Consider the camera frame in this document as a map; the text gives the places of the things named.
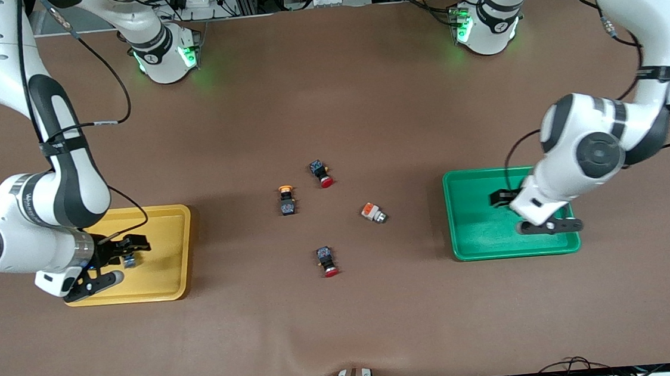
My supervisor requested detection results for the brown table mat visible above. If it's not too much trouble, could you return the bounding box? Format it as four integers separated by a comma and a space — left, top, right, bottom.
0, 0, 670, 376

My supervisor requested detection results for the red push button switch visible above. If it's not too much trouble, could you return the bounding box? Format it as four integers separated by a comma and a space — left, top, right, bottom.
315, 245, 341, 279
308, 159, 336, 190

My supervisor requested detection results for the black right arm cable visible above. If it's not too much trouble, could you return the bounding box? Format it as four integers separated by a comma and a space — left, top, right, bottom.
14, 0, 152, 248

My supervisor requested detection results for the green plastic tray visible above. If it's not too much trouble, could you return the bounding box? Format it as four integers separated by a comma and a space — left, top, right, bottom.
441, 161, 582, 263

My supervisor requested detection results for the black cable bundle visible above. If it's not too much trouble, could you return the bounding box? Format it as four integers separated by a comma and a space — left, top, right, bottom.
534, 349, 670, 376

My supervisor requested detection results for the green push button switch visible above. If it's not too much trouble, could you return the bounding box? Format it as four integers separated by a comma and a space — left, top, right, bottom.
360, 201, 387, 226

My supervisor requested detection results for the yellow plastic tray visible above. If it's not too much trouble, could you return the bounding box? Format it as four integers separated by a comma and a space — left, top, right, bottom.
55, 203, 198, 309

